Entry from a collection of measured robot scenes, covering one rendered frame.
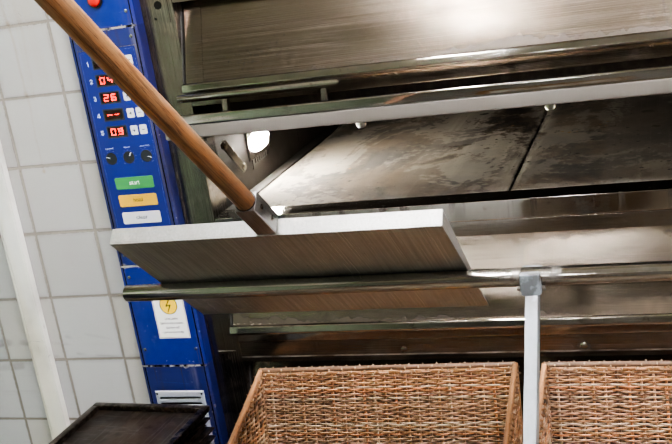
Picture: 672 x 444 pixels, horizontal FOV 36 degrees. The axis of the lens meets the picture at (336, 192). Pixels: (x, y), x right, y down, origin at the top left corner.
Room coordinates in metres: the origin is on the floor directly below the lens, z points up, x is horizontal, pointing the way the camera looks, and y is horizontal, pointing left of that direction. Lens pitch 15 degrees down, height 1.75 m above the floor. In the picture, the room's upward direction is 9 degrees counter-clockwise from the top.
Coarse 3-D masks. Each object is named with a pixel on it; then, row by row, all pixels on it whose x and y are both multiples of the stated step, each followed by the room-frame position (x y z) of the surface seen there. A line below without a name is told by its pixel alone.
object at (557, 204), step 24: (504, 192) 1.95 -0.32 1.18; (528, 192) 1.92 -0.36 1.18; (552, 192) 1.89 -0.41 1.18; (576, 192) 1.87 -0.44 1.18; (600, 192) 1.85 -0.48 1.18; (624, 192) 1.83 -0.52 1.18; (648, 192) 1.81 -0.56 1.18; (288, 216) 2.05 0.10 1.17; (312, 216) 2.03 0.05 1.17; (456, 216) 1.93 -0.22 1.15; (480, 216) 1.92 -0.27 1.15; (504, 216) 1.90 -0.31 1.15; (528, 216) 1.89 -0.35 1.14
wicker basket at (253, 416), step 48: (288, 384) 2.02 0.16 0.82; (384, 384) 1.96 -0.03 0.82; (432, 384) 1.92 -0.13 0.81; (480, 384) 1.90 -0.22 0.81; (240, 432) 1.88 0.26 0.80; (288, 432) 2.00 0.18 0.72; (336, 432) 1.97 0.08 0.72; (384, 432) 1.93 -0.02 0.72; (432, 432) 1.90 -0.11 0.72; (480, 432) 1.87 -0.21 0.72
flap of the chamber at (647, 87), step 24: (504, 96) 1.75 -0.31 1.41; (528, 96) 1.73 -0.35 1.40; (552, 96) 1.72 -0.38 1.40; (576, 96) 1.71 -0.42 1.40; (600, 96) 1.69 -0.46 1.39; (624, 96) 1.68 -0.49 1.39; (240, 120) 1.91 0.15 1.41; (264, 120) 1.89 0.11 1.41; (288, 120) 1.88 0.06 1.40; (312, 120) 1.86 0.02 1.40; (336, 120) 1.85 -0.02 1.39; (360, 120) 1.83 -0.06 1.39
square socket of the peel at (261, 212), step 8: (256, 192) 1.49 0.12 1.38; (256, 200) 1.48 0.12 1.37; (264, 200) 1.51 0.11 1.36; (256, 208) 1.47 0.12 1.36; (264, 208) 1.50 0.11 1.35; (240, 216) 1.49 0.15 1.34; (248, 216) 1.48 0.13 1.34; (256, 216) 1.48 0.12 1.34; (264, 216) 1.50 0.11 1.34; (272, 216) 1.52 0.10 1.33; (248, 224) 1.51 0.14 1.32; (256, 224) 1.51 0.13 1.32; (264, 224) 1.50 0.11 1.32; (272, 224) 1.52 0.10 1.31; (256, 232) 1.53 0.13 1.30; (264, 232) 1.53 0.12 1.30; (272, 232) 1.52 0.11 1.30
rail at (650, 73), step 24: (600, 72) 1.70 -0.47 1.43; (624, 72) 1.68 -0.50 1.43; (648, 72) 1.67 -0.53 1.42; (384, 96) 1.82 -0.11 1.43; (408, 96) 1.80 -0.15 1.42; (432, 96) 1.79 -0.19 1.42; (456, 96) 1.77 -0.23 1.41; (480, 96) 1.76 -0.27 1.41; (192, 120) 1.94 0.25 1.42; (216, 120) 1.93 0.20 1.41
